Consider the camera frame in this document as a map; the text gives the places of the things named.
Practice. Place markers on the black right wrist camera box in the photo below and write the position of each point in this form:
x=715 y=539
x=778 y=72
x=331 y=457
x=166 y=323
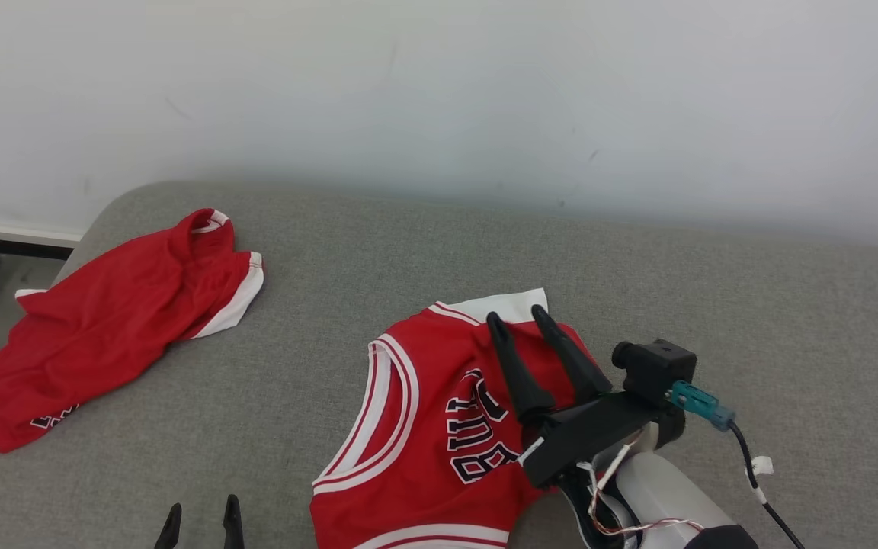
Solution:
x=656 y=366

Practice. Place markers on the white baseboard strip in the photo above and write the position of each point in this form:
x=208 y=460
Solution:
x=4 y=232

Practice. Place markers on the red basketball jersey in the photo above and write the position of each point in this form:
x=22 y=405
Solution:
x=424 y=457

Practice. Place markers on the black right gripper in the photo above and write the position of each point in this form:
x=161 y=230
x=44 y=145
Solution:
x=591 y=431

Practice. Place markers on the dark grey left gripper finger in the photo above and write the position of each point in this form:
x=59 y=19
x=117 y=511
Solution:
x=234 y=530
x=169 y=534

